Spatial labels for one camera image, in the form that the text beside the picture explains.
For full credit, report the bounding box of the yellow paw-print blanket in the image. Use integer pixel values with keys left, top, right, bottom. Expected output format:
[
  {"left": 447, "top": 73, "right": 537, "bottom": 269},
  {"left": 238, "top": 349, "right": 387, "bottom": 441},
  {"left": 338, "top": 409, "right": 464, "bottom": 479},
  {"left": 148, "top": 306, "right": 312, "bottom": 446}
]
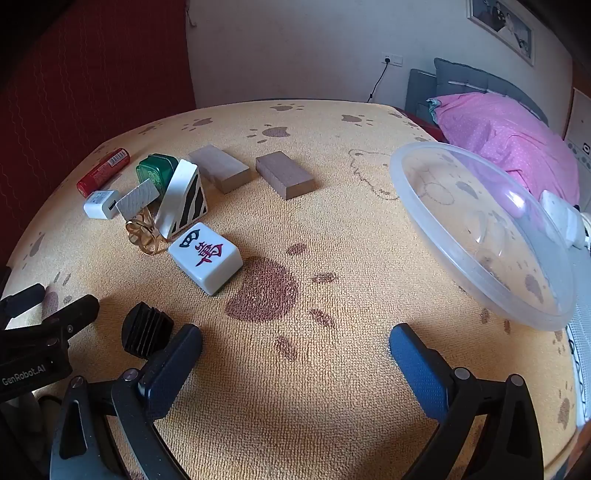
[{"left": 0, "top": 99, "right": 578, "bottom": 480}]

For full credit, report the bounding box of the white cloth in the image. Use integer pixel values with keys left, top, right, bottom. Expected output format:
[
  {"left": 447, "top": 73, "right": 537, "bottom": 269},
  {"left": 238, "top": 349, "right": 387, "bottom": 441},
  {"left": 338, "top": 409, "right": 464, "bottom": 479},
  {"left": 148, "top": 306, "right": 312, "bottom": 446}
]
[{"left": 539, "top": 189, "right": 587, "bottom": 250}]

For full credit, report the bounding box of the pink dotted quilt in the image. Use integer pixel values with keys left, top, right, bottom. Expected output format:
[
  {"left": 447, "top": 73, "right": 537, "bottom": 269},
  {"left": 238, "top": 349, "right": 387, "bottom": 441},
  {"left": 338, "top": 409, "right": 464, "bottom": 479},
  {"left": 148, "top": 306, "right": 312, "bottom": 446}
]
[{"left": 427, "top": 92, "right": 580, "bottom": 206}]

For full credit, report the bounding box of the white mahjong tile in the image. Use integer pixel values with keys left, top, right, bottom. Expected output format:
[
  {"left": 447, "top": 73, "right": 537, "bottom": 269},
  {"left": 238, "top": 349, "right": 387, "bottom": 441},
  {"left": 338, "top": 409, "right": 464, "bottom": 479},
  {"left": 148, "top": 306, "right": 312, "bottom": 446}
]
[{"left": 167, "top": 222, "right": 244, "bottom": 296}]

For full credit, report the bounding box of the black ribbed plastic plug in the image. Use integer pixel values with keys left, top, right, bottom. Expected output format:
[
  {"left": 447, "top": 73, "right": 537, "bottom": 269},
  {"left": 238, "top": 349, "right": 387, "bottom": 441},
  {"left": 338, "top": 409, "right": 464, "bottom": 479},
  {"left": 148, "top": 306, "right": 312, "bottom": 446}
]
[{"left": 121, "top": 302, "right": 175, "bottom": 358}]

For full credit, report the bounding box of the white charger plug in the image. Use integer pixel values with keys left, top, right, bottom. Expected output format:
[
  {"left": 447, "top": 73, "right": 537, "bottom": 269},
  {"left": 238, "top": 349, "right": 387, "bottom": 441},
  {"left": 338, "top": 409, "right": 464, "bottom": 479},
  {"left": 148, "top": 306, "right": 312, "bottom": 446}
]
[{"left": 83, "top": 189, "right": 121, "bottom": 220}]

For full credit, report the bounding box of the framed wall picture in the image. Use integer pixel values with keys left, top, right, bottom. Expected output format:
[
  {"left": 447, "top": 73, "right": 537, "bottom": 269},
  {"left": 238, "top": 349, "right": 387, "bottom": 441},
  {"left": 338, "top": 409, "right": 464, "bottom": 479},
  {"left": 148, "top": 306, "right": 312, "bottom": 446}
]
[{"left": 466, "top": 0, "right": 534, "bottom": 65}]

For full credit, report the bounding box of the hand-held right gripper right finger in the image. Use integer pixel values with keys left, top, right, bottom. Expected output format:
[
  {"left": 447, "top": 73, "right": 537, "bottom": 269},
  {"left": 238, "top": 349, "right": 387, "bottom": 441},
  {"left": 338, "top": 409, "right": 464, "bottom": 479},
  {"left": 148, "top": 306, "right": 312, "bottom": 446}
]
[{"left": 389, "top": 323, "right": 546, "bottom": 480}]

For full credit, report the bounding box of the brown wooden block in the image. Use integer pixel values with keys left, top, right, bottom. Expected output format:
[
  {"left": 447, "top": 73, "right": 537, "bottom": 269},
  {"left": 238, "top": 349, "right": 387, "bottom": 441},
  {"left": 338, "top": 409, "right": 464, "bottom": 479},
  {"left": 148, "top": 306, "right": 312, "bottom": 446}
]
[{"left": 255, "top": 152, "right": 317, "bottom": 200}]

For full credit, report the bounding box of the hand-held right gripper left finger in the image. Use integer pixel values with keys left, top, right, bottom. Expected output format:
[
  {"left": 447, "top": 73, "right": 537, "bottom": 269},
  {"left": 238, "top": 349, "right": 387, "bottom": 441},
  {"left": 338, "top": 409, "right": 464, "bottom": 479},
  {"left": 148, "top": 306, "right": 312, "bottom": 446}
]
[{"left": 50, "top": 323, "right": 204, "bottom": 480}]

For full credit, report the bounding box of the clear plastic container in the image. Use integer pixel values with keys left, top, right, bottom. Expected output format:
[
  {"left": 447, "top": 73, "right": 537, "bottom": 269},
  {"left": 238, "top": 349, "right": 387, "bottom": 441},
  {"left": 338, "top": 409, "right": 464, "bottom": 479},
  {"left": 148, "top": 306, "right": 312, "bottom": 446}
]
[{"left": 389, "top": 141, "right": 578, "bottom": 332}]

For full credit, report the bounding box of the white zebra-striped box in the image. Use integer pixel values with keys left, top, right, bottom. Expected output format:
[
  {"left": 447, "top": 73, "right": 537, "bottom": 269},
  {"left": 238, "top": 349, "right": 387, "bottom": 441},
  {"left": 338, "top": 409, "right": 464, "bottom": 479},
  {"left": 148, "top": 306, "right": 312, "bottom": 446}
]
[{"left": 154, "top": 159, "right": 209, "bottom": 241}]

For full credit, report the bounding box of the red cylindrical can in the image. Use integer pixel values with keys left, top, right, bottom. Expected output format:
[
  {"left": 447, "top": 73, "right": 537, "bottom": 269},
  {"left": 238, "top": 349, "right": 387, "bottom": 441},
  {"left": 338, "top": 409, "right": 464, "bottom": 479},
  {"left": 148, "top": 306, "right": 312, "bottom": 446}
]
[{"left": 76, "top": 148, "right": 131, "bottom": 197}]

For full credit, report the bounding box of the green metal tin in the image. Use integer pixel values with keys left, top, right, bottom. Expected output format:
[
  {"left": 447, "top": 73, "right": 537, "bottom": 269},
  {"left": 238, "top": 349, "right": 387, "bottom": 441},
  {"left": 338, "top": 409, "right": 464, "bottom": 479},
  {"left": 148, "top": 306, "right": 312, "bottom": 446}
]
[{"left": 136, "top": 154, "right": 180, "bottom": 199}]

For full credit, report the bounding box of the grey padded headboard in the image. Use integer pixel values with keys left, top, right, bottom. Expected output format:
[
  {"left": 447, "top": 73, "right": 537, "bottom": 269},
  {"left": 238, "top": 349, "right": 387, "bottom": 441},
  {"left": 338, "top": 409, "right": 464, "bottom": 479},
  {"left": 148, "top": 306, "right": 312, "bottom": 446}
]
[{"left": 405, "top": 58, "right": 550, "bottom": 125}]

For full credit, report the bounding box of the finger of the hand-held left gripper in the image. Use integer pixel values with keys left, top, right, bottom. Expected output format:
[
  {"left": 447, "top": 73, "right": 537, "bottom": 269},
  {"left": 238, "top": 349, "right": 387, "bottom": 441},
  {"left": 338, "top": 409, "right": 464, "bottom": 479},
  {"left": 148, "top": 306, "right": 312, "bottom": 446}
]
[
  {"left": 41, "top": 295, "right": 100, "bottom": 344},
  {"left": 0, "top": 284, "right": 47, "bottom": 319}
]

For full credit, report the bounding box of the gold metal ring clip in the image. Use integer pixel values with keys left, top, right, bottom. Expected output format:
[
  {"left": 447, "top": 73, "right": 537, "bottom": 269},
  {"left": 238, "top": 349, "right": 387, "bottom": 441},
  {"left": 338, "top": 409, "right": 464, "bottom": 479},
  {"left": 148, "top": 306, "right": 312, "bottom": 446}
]
[{"left": 124, "top": 208, "right": 171, "bottom": 254}]

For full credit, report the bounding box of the black power cable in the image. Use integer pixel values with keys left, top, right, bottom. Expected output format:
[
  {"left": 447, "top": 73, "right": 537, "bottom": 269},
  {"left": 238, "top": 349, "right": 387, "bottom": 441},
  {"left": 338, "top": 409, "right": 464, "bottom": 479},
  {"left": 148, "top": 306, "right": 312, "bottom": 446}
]
[{"left": 367, "top": 61, "right": 389, "bottom": 103}]

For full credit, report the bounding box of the grey textured card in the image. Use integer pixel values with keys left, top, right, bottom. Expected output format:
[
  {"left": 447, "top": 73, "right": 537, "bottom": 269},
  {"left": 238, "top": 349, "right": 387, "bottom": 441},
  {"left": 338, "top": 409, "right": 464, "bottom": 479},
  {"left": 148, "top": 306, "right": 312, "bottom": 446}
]
[{"left": 115, "top": 179, "right": 161, "bottom": 221}]

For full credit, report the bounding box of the red curtain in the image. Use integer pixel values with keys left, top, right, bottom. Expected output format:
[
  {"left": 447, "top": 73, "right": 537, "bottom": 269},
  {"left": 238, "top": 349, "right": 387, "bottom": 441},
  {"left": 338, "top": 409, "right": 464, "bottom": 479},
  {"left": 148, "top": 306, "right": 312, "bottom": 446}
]
[{"left": 0, "top": 0, "right": 197, "bottom": 278}]

